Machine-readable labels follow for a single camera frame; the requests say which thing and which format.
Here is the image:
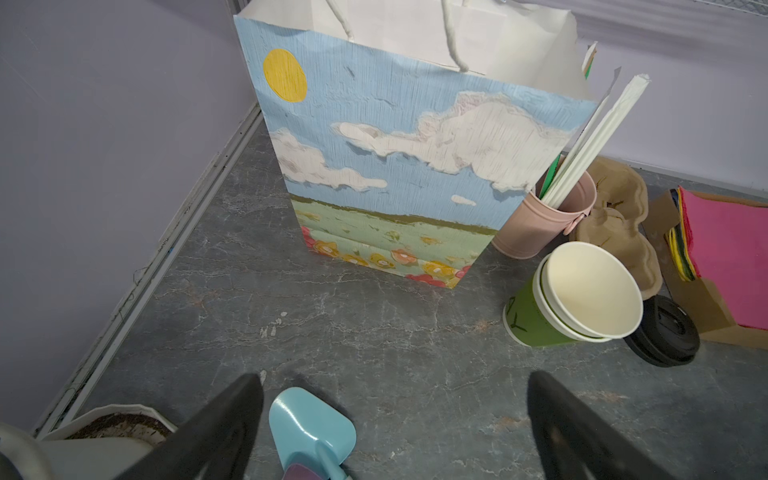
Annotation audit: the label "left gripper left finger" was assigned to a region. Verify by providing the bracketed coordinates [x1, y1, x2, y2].
[118, 373, 264, 479]

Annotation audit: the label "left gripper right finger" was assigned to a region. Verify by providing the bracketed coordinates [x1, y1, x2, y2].
[527, 371, 672, 479]

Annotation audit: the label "purple pink toy shovel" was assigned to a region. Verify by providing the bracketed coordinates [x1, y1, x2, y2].
[282, 463, 325, 480]

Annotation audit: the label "teal toy shovel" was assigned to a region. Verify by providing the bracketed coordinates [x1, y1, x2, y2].
[269, 387, 357, 479]

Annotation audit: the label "stack of green paper cups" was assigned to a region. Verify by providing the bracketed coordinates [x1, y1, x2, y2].
[502, 241, 643, 347]

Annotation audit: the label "cardboard napkin box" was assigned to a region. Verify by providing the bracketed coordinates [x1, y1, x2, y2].
[643, 189, 767, 350]

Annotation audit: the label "pink utensil holder cup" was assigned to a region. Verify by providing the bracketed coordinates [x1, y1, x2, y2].
[491, 173, 597, 260]

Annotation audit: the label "white wrapped straws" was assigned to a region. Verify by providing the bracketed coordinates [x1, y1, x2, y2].
[541, 74, 651, 209]

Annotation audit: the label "cardboard cup carrier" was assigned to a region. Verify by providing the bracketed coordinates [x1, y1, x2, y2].
[569, 157, 663, 300]

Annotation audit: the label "pink napkin stack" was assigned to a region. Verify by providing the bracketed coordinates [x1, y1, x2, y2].
[664, 187, 767, 330]

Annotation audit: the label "green stirrer sticks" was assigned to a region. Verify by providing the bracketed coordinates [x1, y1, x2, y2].
[538, 154, 562, 199]

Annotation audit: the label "painted paper gift bag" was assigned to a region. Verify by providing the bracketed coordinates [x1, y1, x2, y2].
[234, 1, 597, 288]

